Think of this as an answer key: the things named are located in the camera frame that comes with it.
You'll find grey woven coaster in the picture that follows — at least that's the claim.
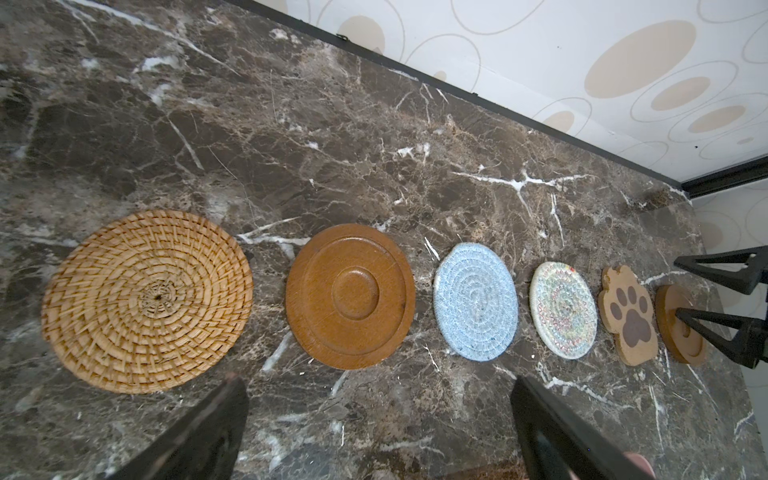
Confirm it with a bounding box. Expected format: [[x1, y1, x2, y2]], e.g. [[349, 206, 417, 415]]
[[433, 242, 519, 362]]

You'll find black corner frame post right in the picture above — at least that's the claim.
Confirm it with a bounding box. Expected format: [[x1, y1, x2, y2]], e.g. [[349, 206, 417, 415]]
[[681, 156, 768, 199]]

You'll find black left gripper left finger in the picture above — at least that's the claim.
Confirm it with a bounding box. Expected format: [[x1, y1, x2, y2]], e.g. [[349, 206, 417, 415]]
[[111, 374, 249, 479]]

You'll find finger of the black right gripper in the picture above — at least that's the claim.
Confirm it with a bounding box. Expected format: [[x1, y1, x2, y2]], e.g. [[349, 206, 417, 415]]
[[675, 308, 767, 369], [674, 246, 767, 295]]

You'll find brown wooden coaster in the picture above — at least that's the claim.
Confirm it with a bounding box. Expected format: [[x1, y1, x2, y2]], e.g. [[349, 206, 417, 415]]
[[655, 285, 707, 366], [285, 224, 415, 370]]

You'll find multicolour woven coaster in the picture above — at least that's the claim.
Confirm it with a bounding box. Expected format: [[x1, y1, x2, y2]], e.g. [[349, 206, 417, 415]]
[[529, 261, 598, 360]]

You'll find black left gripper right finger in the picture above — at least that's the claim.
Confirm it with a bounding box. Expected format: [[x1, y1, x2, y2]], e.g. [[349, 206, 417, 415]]
[[510, 377, 652, 479]]

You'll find rattan woven coaster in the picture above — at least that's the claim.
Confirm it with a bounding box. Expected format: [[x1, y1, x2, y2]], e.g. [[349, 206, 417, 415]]
[[41, 210, 253, 394]]

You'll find paw print coaster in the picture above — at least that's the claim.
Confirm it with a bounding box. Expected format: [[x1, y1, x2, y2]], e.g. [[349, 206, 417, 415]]
[[597, 265, 658, 366]]

